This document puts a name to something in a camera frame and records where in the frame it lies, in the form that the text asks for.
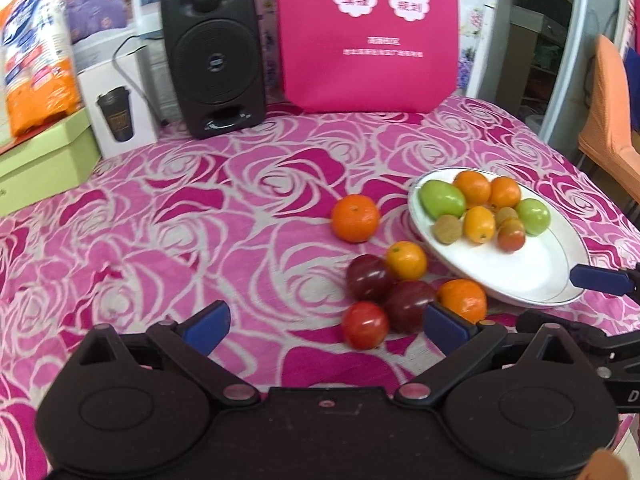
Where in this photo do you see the mandarin orange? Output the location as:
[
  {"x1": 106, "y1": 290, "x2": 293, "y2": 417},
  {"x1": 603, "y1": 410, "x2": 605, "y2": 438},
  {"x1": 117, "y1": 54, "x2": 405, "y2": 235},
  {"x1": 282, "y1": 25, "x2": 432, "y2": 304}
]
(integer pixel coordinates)
[
  {"x1": 331, "y1": 194, "x2": 381, "y2": 244},
  {"x1": 436, "y1": 278, "x2": 488, "y2": 324}
]

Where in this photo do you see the dark red plum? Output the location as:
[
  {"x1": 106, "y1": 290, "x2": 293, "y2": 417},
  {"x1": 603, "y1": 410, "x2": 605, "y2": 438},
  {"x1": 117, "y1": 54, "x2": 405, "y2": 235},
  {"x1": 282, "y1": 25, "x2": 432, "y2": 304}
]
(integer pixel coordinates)
[
  {"x1": 383, "y1": 281, "x2": 436, "y2": 334},
  {"x1": 346, "y1": 254, "x2": 397, "y2": 304}
]

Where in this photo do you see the tan longan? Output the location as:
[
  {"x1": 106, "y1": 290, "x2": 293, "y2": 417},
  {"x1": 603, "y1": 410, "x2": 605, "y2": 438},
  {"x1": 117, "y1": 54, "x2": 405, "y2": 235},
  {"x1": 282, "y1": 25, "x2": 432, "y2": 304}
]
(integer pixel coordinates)
[
  {"x1": 495, "y1": 207, "x2": 518, "y2": 228},
  {"x1": 432, "y1": 214, "x2": 463, "y2": 245}
]

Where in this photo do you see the large green fruit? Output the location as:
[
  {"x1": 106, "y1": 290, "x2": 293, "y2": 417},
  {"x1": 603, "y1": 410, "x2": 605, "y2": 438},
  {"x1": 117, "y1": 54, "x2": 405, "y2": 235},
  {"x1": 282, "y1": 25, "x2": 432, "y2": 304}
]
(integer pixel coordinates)
[{"x1": 418, "y1": 179, "x2": 466, "y2": 220}]

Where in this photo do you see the large orange front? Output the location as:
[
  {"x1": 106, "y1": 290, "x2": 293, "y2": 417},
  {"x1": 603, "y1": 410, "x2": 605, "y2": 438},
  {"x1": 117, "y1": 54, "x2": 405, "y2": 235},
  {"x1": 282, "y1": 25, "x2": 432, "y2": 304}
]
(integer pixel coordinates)
[{"x1": 452, "y1": 170, "x2": 491, "y2": 208}]

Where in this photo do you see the red yellow cherry tomato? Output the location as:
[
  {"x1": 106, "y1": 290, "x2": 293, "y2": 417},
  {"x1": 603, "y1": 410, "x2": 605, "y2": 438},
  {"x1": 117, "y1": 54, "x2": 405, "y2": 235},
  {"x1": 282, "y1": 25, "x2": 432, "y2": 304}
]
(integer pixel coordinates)
[{"x1": 497, "y1": 219, "x2": 526, "y2": 254}]

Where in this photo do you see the small yellow orange fruit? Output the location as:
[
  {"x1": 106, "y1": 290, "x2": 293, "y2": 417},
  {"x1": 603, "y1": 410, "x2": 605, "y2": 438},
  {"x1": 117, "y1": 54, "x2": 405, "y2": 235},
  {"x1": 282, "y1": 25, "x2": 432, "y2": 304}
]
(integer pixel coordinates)
[{"x1": 463, "y1": 206, "x2": 496, "y2": 245}]

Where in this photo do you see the white porcelain plate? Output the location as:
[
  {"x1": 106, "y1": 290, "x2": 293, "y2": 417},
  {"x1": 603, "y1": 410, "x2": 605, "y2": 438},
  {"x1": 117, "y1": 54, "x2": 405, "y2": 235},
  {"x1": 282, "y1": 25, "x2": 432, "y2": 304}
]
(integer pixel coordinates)
[{"x1": 408, "y1": 167, "x2": 590, "y2": 309}]

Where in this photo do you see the small yellow kumquat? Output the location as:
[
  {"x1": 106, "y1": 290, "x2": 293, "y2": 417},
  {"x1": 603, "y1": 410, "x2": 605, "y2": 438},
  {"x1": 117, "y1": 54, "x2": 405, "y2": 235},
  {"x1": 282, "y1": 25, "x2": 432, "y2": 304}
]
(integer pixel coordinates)
[{"x1": 385, "y1": 240, "x2": 428, "y2": 281}]

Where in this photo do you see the pink rose tablecloth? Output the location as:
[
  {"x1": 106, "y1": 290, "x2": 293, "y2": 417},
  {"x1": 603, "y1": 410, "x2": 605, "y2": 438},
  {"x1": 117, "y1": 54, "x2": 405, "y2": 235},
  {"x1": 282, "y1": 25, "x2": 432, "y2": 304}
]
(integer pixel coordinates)
[{"x1": 1, "y1": 98, "x2": 639, "y2": 479}]

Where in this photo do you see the orange covered chair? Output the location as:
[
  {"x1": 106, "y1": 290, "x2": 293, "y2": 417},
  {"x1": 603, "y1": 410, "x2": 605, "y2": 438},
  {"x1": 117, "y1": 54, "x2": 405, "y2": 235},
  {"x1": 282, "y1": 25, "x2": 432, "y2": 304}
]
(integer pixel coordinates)
[{"x1": 578, "y1": 35, "x2": 639, "y2": 203}]

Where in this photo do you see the green cardboard box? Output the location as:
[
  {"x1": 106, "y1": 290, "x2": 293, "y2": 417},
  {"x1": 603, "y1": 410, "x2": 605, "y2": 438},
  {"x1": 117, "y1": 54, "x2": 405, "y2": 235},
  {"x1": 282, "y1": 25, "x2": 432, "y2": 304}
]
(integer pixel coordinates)
[{"x1": 1, "y1": 114, "x2": 101, "y2": 216}]

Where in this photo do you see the white coffee cup box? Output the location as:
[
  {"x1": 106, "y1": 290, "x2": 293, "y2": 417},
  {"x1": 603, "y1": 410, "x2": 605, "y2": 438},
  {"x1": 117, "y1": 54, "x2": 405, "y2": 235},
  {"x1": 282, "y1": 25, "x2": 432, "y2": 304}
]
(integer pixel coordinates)
[{"x1": 78, "y1": 48, "x2": 160, "y2": 159}]

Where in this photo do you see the red flat folder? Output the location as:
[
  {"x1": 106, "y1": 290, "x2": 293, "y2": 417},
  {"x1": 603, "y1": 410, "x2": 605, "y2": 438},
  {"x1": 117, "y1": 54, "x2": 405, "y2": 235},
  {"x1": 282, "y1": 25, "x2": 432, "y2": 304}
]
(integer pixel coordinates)
[{"x1": 0, "y1": 107, "x2": 88, "y2": 155}]

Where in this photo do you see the orange paper cup package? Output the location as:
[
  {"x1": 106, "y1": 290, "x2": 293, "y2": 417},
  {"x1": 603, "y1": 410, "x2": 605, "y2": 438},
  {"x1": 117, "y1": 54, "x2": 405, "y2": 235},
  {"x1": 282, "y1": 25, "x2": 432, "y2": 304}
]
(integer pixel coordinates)
[{"x1": 1, "y1": 0, "x2": 80, "y2": 138}]

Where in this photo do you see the black speaker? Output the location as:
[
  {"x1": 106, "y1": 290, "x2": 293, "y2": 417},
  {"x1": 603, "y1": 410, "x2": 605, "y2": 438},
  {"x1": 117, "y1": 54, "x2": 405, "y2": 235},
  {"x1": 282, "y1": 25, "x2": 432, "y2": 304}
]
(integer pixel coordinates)
[{"x1": 160, "y1": 0, "x2": 267, "y2": 140}]

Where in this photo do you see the pink tote bag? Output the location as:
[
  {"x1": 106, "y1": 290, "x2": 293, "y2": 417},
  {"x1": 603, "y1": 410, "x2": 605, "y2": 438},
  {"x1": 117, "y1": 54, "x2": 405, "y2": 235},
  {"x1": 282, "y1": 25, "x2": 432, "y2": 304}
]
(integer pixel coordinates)
[{"x1": 277, "y1": 0, "x2": 459, "y2": 113}]

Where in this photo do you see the black speaker cable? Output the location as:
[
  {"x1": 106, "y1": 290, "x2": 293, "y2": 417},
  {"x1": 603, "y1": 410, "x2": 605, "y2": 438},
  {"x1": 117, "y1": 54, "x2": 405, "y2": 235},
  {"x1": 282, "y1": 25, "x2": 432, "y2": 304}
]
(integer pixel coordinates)
[{"x1": 110, "y1": 29, "x2": 172, "y2": 129}]

